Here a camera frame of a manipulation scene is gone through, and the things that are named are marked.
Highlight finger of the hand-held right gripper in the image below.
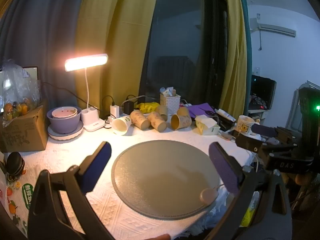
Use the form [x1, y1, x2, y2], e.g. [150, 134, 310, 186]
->
[251, 124, 300, 145]
[234, 131, 299, 159]

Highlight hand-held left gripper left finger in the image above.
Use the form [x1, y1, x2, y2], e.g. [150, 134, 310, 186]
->
[27, 141, 116, 240]

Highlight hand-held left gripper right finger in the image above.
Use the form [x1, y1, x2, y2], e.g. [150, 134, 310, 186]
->
[203, 141, 293, 240]

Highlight white paper cup green print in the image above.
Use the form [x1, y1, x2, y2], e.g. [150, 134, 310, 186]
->
[111, 116, 132, 136]

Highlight person's right hand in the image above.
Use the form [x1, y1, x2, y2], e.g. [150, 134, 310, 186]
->
[295, 172, 313, 186]

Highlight white mug yellow print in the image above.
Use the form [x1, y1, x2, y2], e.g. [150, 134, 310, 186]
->
[236, 115, 261, 137]

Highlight black box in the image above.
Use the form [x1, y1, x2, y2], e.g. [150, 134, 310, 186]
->
[216, 115, 236, 132]

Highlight black monitor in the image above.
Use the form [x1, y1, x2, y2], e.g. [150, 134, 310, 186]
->
[250, 75, 277, 111]

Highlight white tube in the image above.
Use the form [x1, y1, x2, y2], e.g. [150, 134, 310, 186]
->
[214, 108, 237, 121]

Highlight white plate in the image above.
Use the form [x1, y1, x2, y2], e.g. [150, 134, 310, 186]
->
[47, 121, 84, 142]

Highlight white and green carton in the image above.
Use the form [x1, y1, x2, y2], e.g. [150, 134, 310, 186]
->
[194, 114, 221, 136]

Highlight white textured tablecloth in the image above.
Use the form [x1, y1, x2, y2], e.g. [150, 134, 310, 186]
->
[4, 124, 253, 240]

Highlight yellow plastic bag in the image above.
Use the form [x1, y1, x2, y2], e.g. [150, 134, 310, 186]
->
[239, 191, 261, 227]

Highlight purple bowl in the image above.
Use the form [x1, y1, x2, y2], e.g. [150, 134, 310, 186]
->
[46, 106, 83, 134]

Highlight white charger plug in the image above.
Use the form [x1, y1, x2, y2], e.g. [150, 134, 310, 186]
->
[110, 105, 121, 119]

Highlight purple cloth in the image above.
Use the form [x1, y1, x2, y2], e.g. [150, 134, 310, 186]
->
[186, 103, 216, 119]

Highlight pink bowl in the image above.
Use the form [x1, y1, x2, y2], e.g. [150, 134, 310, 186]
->
[51, 107, 78, 119]

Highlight round grey mat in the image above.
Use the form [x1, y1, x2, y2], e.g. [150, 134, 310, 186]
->
[111, 140, 221, 221]

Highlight black power adapter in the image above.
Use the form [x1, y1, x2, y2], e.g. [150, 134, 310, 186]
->
[124, 100, 134, 116]

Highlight yellow cloth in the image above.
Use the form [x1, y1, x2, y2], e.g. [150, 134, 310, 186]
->
[137, 102, 161, 114]

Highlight cardboard box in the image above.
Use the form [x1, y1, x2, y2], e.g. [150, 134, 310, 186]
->
[0, 102, 49, 153]

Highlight yellow curtain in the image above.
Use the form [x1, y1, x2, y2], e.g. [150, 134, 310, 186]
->
[74, 0, 162, 119]
[218, 0, 251, 117]

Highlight white woven basket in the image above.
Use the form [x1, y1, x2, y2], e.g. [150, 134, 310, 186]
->
[160, 93, 181, 116]

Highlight fruit printed bag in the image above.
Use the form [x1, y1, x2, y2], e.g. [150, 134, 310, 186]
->
[0, 171, 38, 236]

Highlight sachets in basket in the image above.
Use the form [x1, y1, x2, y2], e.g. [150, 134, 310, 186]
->
[160, 86, 177, 97]

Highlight white air conditioner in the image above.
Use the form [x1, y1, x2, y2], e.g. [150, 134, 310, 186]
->
[249, 17, 297, 38]

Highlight white desk lamp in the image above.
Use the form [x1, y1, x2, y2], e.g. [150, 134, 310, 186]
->
[64, 53, 109, 132]

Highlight clear plastic bag of fruit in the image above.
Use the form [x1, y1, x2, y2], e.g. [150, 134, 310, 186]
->
[0, 58, 42, 122]

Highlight dark glass window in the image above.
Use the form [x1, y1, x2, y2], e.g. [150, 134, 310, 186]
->
[138, 0, 229, 110]

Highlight grey blue curtain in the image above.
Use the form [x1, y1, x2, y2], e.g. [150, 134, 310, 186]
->
[0, 0, 88, 120]

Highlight white puck with cable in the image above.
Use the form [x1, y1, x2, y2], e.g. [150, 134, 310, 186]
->
[200, 183, 226, 204]

